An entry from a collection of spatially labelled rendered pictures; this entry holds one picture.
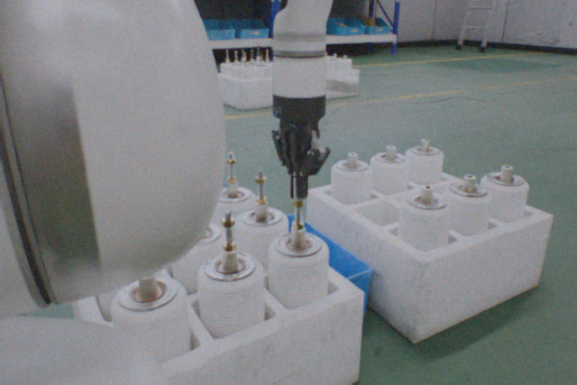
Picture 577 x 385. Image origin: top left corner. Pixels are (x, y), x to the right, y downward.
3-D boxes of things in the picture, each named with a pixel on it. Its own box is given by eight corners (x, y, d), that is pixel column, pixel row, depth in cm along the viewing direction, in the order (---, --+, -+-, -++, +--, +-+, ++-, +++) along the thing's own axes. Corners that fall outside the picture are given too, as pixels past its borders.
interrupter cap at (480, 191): (496, 194, 91) (496, 190, 91) (470, 201, 87) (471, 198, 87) (465, 182, 97) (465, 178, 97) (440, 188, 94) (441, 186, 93)
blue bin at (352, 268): (372, 318, 92) (376, 269, 88) (329, 338, 87) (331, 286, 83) (294, 254, 116) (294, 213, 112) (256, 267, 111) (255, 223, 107)
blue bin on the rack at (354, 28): (321, 34, 606) (321, 17, 599) (344, 33, 623) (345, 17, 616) (342, 36, 564) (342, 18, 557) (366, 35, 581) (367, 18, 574)
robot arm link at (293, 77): (361, 93, 63) (364, 47, 60) (293, 101, 57) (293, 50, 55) (324, 84, 70) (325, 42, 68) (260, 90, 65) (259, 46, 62)
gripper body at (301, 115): (261, 86, 64) (262, 149, 67) (291, 95, 57) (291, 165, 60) (305, 81, 68) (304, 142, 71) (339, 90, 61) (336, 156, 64)
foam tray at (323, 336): (359, 380, 77) (365, 291, 71) (126, 508, 57) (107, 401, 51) (251, 273, 108) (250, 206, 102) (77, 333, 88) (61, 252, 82)
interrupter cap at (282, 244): (271, 259, 68) (271, 254, 67) (277, 234, 75) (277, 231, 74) (322, 260, 67) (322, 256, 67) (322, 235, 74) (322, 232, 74)
